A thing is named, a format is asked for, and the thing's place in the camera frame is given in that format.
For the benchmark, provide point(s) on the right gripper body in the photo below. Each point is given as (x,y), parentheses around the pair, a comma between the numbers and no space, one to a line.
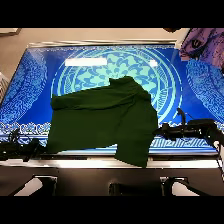
(173,131)

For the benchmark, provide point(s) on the green T-shirt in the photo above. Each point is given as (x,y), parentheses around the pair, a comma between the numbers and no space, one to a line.
(100,120)

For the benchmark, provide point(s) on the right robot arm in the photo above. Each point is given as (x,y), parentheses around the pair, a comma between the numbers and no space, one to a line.
(206,128)

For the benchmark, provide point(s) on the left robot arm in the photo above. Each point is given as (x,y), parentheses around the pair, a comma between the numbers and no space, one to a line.
(20,148)

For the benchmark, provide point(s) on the purple garment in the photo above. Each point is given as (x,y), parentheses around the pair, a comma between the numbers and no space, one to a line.
(205,45)

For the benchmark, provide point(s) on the silver frame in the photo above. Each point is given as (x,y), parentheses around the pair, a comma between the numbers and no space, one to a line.
(100,164)

